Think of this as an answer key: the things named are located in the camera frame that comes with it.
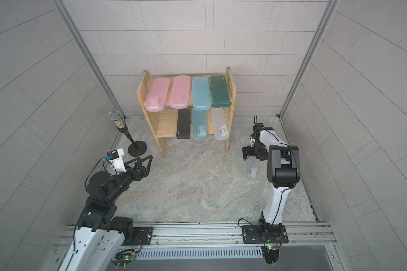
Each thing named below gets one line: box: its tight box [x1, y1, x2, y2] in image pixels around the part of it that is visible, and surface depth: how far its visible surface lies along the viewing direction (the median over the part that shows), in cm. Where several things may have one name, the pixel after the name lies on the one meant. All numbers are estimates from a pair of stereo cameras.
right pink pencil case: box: [169, 75, 192, 109], surface depth 70 cm
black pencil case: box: [176, 108, 192, 140], surface depth 86 cm
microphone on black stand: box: [108, 110, 148, 157], surface depth 93 cm
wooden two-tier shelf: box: [136, 67, 237, 158], surface depth 76 cm
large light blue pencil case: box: [192, 76, 212, 111], surface depth 72 cm
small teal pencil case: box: [192, 108, 209, 139], surface depth 86 cm
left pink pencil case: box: [143, 77, 171, 112], surface depth 68 cm
